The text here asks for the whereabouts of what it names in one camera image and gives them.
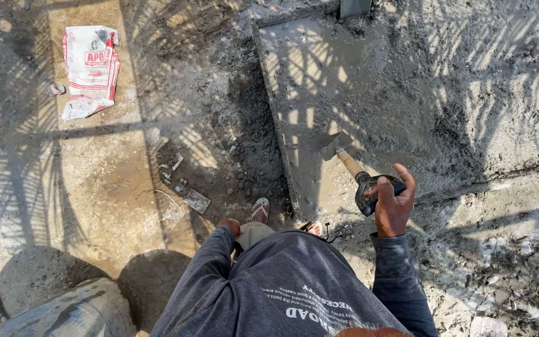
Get person's left hand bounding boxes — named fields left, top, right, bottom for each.
left=218, top=218, right=243, bottom=239

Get person's right hand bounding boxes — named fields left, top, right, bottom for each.
left=362, top=163, right=416, bottom=238

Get wooden shovel with black handle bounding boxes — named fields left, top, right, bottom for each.
left=318, top=131, right=407, bottom=218

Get khaki shorts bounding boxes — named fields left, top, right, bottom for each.
left=233, top=222, right=277, bottom=258

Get person's left sandal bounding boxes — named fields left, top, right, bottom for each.
left=251, top=197, right=270, bottom=225

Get person's sandal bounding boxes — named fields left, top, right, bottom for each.
left=299, top=221, right=324, bottom=237
left=251, top=197, right=270, bottom=225

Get flat grey tile shard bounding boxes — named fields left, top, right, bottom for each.
left=183, top=188, right=212, bottom=215

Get person's right sandal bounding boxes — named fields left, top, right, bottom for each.
left=299, top=221, right=324, bottom=237

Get grey printed long-sleeve shirt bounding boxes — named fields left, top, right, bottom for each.
left=150, top=225, right=439, bottom=337

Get wet grey concrete mix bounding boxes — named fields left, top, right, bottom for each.
left=256, top=0, right=539, bottom=221

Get grey metal drum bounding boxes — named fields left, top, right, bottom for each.
left=0, top=277, right=137, bottom=337

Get grey metal blade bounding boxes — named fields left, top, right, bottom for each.
left=339, top=0, right=372, bottom=20

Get white and red cement bag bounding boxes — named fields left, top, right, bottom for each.
left=61, top=25, right=121, bottom=122

